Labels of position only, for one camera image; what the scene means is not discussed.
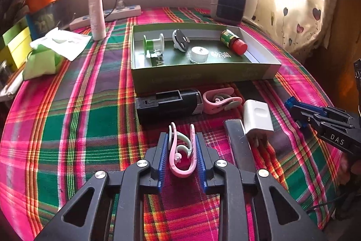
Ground silver flat board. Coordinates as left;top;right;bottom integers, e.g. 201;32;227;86
0;72;29;102

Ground silver lighter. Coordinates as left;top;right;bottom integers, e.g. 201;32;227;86
223;119;257;172

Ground black oval key fob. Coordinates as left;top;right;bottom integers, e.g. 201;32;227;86
172;29;191;52

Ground heart pattern curtain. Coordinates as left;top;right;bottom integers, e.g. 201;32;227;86
252;0;339;61

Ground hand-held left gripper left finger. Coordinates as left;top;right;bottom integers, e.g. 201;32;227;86
34;132;170;241

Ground red capped small bottle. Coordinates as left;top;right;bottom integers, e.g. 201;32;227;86
220;29;248;56

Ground small grey heater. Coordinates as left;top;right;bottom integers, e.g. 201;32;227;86
211;0;247;24

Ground white charger plug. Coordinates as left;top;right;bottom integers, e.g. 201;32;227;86
242;99;275;147

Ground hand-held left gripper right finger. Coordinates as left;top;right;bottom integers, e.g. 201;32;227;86
194;132;329;241

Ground green tissue pack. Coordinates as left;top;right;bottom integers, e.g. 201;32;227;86
23;47;65;80

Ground green cardboard box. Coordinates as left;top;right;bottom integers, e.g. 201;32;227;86
131;22;282;95

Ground white round cap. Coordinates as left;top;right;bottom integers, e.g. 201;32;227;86
190;46;210;64

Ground white lotion tube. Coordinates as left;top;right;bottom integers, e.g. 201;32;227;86
88;0;107;41

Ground pink cable clip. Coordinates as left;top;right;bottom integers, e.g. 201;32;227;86
203;87;243;114
168;122;197;177

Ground yellow green box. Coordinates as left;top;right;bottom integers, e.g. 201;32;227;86
0;18;33;69

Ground white power strip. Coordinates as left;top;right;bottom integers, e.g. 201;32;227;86
69;5;141;31

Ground black rectangular gadget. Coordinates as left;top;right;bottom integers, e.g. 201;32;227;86
135;89;204;123

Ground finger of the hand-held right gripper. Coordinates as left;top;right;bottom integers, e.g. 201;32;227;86
293;113;334;136
293;103;354;122

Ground green and white spool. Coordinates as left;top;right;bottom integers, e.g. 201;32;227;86
143;33;165;56

